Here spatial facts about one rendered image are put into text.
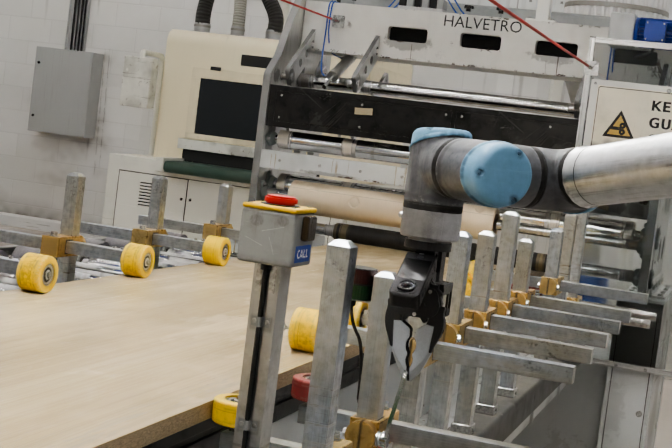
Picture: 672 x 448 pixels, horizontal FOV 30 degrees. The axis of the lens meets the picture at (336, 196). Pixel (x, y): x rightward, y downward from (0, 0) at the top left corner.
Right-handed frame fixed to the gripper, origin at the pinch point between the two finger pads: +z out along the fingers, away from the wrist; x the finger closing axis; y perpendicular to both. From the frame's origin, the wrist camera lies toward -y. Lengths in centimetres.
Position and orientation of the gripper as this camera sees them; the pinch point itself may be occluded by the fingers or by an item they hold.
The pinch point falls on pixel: (408, 373)
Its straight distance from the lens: 190.1
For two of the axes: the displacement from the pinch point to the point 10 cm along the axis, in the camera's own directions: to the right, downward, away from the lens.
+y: 3.2, -0.1, 9.5
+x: -9.4, -1.3, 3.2
